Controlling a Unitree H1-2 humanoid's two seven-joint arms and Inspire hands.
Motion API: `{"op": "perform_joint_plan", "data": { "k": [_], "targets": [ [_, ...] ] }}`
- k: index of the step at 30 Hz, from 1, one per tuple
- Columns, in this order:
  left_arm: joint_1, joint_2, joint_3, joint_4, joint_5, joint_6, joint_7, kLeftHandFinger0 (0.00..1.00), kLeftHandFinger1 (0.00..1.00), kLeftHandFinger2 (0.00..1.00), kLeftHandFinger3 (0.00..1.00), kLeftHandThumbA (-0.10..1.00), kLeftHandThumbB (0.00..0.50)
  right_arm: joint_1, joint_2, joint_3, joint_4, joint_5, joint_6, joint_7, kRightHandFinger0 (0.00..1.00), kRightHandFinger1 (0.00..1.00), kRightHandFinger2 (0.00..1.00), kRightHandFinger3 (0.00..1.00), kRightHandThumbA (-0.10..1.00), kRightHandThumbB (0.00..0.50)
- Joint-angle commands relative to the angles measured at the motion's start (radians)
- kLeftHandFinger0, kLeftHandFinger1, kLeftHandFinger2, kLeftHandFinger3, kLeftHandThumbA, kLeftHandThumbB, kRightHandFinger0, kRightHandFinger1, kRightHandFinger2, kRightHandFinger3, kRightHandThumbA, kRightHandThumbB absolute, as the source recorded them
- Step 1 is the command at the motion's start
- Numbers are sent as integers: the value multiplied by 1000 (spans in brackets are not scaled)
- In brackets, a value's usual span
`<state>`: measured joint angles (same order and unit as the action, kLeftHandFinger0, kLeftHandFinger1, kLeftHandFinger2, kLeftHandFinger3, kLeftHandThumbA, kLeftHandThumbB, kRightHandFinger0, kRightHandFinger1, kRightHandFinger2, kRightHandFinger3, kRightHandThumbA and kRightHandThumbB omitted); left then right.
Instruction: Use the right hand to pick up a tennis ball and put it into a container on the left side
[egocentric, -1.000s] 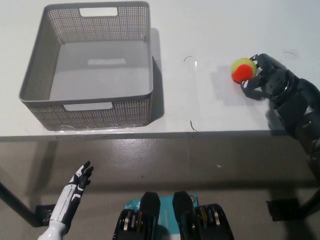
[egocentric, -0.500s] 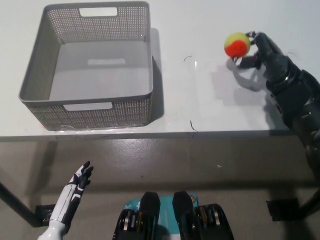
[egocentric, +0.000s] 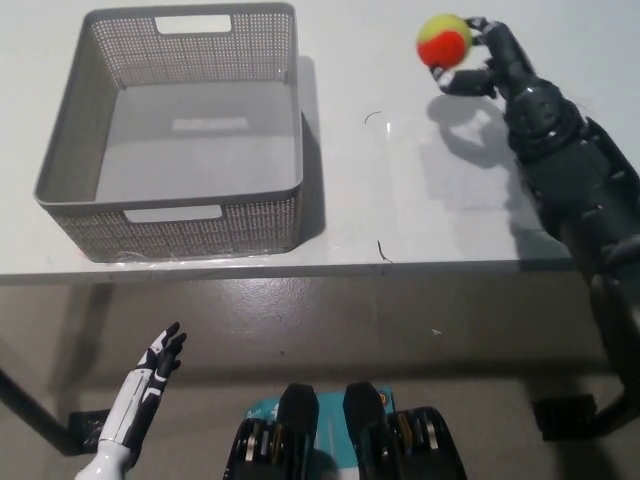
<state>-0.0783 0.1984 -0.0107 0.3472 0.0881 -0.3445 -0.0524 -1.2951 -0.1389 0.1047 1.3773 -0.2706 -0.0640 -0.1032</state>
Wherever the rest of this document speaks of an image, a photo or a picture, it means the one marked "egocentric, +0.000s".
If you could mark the grey perforated plastic basket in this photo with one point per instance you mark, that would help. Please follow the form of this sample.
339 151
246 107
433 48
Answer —
185 227

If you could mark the yellow orange tennis ball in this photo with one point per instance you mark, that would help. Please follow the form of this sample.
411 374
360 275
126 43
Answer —
444 40

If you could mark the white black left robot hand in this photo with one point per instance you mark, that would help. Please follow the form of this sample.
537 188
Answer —
132 400

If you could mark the black metal table leg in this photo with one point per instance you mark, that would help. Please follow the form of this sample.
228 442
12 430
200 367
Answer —
35 405
565 417

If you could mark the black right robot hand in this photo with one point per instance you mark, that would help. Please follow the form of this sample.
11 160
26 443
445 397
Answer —
535 115

